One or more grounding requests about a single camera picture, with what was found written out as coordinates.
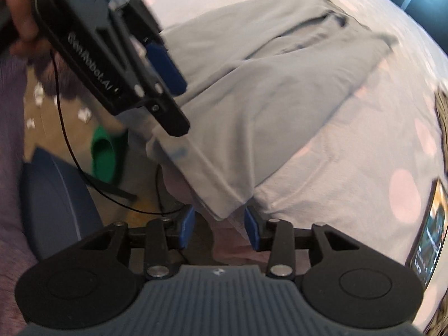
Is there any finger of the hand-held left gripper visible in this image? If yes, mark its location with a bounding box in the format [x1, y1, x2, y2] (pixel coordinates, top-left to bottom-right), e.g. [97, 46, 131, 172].
[135, 83, 191, 138]
[144, 39, 188, 96]

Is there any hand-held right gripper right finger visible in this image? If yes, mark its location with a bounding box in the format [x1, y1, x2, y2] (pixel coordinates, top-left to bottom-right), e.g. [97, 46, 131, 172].
[244, 206, 361, 281]

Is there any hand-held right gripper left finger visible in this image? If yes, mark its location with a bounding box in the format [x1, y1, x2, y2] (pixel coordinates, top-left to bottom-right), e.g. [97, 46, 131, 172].
[79, 205, 195, 281]

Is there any grey shirt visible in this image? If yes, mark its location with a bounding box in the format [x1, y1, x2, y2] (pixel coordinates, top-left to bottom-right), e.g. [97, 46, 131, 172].
[145, 0, 400, 221]

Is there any person's left hand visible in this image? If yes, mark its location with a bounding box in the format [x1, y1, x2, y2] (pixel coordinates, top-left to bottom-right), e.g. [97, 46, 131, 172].
[0, 0, 50, 55]

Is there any green slipper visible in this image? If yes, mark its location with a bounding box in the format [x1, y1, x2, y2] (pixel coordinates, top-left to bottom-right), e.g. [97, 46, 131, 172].
[89, 124, 128, 184]

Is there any grey pink-dotted bed blanket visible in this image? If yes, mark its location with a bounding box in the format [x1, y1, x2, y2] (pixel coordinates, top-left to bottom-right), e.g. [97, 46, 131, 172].
[119, 0, 448, 336]

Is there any dark blue chair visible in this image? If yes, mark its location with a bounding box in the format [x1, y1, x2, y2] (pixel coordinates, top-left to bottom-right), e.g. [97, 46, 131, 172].
[21, 147, 104, 261]

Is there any smartphone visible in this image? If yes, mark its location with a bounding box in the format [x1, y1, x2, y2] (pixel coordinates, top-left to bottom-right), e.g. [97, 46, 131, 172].
[405, 178, 448, 288]

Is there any brown striped garment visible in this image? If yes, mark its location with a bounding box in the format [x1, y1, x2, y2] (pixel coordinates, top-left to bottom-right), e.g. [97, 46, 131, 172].
[434, 86, 448, 172]

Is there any thin black cable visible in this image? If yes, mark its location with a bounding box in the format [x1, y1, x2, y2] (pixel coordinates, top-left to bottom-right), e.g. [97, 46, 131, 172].
[51, 49, 184, 218]

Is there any black strap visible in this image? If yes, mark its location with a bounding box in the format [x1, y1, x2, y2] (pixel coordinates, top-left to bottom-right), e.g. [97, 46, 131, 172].
[84, 173, 138, 201]

